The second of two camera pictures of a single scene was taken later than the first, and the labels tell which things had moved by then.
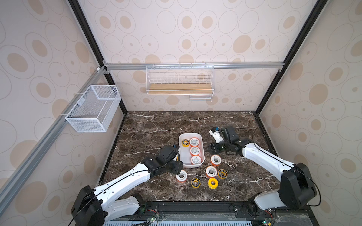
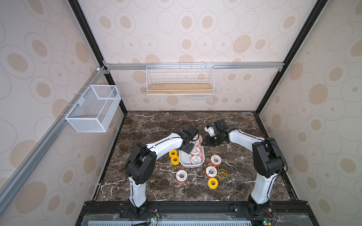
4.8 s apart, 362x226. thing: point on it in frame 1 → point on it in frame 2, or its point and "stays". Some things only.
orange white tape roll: [194, 141] stays
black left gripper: [178, 166] → [189, 149]
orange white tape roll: [194, 150] stays
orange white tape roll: [195, 159] stays
